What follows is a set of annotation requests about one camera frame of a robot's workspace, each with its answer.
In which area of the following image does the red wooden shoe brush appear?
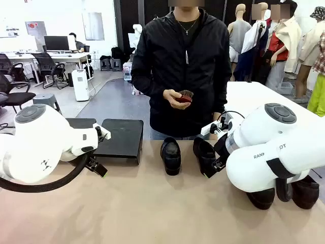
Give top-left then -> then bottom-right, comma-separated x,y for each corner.
177,90 -> 195,104

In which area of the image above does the seated person at desk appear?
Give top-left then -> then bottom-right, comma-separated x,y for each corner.
68,32 -> 86,53

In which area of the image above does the person's right forearm black sleeve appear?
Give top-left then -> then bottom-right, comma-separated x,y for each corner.
131,73 -> 167,102

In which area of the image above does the wall poster board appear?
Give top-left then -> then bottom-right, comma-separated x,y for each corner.
82,12 -> 105,41

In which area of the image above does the silver cross necklace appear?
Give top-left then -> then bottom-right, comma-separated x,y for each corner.
176,19 -> 199,36

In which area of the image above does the mannequin in grey tank top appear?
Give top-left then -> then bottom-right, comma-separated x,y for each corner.
227,3 -> 252,64

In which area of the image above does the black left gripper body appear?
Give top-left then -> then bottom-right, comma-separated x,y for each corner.
85,151 -> 99,169

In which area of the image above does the grey plastic crate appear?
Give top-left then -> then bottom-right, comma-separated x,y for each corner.
276,82 -> 294,95

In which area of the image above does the black right arm cable sleeve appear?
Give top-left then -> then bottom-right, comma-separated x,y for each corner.
266,157 -> 297,203

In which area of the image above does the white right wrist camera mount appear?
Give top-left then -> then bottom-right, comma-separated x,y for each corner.
201,119 -> 231,136

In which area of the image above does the mannequin in white navy jacket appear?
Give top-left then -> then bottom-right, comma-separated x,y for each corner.
233,2 -> 270,82

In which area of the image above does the person's left forearm black sleeve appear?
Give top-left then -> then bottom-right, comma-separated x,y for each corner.
212,76 -> 233,120

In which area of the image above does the person's right hand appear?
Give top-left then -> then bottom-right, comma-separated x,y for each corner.
163,88 -> 191,110

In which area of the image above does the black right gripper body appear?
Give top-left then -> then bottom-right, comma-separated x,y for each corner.
213,133 -> 231,163

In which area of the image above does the black backpack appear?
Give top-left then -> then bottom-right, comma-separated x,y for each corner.
111,46 -> 125,66

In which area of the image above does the black shoe stand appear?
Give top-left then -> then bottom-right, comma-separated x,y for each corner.
65,117 -> 97,130
92,118 -> 144,165

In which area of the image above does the white air purifier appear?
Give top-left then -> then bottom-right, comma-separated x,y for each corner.
71,69 -> 90,102

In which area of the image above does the white humanoid robot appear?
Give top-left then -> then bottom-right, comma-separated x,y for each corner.
128,23 -> 143,55

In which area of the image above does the white table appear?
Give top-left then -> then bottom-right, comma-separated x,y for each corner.
224,81 -> 320,121

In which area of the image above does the black left arm cable sleeve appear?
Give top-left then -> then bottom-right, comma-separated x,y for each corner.
0,151 -> 90,193

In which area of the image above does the white office desk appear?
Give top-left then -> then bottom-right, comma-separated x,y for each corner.
0,51 -> 91,84

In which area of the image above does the clear storage box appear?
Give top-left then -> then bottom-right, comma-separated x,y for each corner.
122,62 -> 134,81

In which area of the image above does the black computer monitor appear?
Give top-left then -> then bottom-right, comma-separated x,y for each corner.
44,35 -> 70,51

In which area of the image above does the black office chair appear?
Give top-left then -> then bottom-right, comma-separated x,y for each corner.
0,72 -> 37,114
0,53 -> 25,82
32,52 -> 69,89

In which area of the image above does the grey plastic stool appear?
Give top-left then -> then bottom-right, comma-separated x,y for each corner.
32,93 -> 63,115

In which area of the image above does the mannequin in red top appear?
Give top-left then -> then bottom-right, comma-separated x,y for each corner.
265,2 -> 303,87

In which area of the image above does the black arm cable sleeve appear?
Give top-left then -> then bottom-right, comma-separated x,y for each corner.
266,157 -> 297,203
0,151 -> 90,193

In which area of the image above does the grey wall panel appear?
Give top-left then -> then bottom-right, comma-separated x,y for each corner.
25,21 -> 48,36

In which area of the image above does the mannequin in neon yellow trousers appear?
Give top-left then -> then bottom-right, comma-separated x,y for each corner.
307,33 -> 325,117

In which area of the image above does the person in black jacket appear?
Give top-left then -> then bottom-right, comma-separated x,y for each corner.
131,7 -> 233,140

